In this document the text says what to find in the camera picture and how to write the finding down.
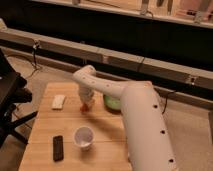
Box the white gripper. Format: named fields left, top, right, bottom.
left=78, top=85, right=95, bottom=110

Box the orange pepper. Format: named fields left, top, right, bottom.
left=80, top=104, right=89, bottom=113

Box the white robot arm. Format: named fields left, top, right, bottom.
left=73, top=65, right=179, bottom=171

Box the white sponge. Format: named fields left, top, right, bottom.
left=52, top=95, right=66, bottom=110

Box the green bowl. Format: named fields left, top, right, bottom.
left=103, top=95, right=121, bottom=112

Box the white cup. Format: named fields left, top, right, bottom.
left=73, top=126, right=94, bottom=150

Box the black rectangular block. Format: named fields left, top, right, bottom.
left=53, top=135, right=64, bottom=162

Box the black tripod stand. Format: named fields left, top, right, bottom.
left=0, top=49, right=37, bottom=148

